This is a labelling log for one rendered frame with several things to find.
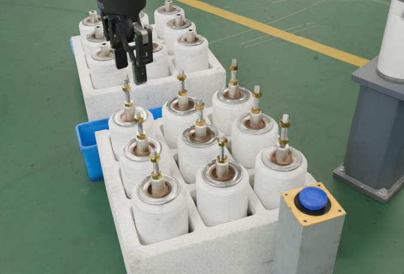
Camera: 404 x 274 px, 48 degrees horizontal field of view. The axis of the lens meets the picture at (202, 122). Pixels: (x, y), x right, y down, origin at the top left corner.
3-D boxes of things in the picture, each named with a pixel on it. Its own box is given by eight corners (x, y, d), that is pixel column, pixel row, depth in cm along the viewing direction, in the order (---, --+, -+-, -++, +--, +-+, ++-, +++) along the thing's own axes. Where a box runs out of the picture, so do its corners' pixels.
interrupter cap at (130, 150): (115, 150, 89) (115, 147, 88) (146, 134, 93) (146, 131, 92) (139, 169, 84) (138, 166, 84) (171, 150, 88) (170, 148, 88)
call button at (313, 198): (317, 192, 69) (318, 182, 68) (331, 211, 66) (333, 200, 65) (293, 199, 68) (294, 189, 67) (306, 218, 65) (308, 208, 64)
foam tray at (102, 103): (188, 65, 168) (186, 18, 158) (226, 123, 138) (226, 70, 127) (80, 84, 159) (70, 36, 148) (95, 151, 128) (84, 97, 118)
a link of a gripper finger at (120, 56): (125, 47, 79) (128, 66, 81) (124, 45, 79) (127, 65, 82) (114, 50, 78) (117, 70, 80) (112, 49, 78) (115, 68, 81)
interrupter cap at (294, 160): (301, 148, 88) (301, 145, 87) (302, 174, 82) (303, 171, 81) (261, 145, 89) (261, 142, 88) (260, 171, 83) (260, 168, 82)
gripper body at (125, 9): (85, -21, 70) (94, 36, 76) (109, -6, 65) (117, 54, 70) (128, -30, 74) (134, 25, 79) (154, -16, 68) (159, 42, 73)
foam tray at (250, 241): (247, 153, 126) (249, 98, 115) (322, 264, 96) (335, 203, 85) (106, 188, 116) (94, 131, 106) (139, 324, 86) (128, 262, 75)
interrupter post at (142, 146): (134, 150, 89) (132, 137, 87) (144, 145, 90) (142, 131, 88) (142, 156, 87) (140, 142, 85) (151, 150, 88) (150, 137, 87)
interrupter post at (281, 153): (287, 155, 86) (289, 142, 84) (288, 164, 84) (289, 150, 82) (275, 155, 86) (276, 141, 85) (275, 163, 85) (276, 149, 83)
